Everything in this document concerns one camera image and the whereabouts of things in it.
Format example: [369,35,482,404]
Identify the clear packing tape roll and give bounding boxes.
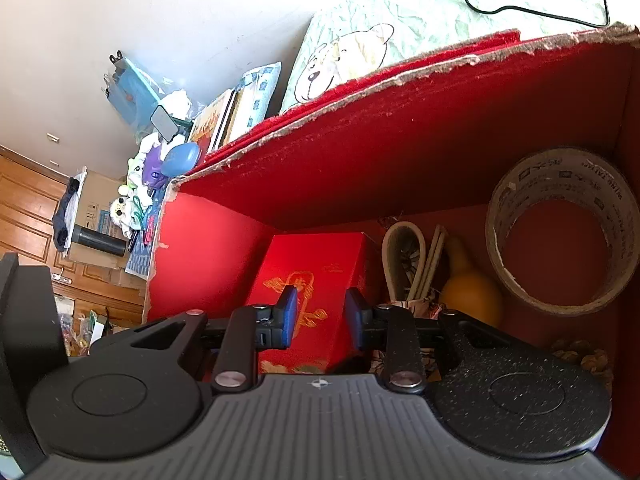
[486,148,639,316]

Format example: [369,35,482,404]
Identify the black cylinder bottle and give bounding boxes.
[72,224,128,257]

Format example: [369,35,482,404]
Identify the small mirror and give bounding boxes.
[150,104,179,142]

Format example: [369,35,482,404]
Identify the orange bottle gourd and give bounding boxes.
[439,237,502,327]

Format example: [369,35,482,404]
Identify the green white frog toys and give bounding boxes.
[111,153,153,240]

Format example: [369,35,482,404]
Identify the small red gift box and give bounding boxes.
[248,232,385,375]

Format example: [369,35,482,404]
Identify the blue checkered cloth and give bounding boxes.
[125,188,165,280]

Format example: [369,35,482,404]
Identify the wooden door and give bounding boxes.
[1,156,144,328]

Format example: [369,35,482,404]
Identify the stack of books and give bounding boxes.
[189,62,281,165]

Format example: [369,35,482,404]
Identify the cardboard boxes pile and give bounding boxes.
[66,170,128,270]

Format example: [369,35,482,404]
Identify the blue glasses case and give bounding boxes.
[160,142,200,178]

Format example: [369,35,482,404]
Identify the large red cardboard box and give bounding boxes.
[145,24,639,479]

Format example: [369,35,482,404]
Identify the blue gift bag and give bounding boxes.
[103,50,165,138]

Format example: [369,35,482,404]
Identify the brown pine cone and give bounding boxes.
[550,340,614,390]

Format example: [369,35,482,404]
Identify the purple toy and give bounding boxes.
[142,146,168,190]

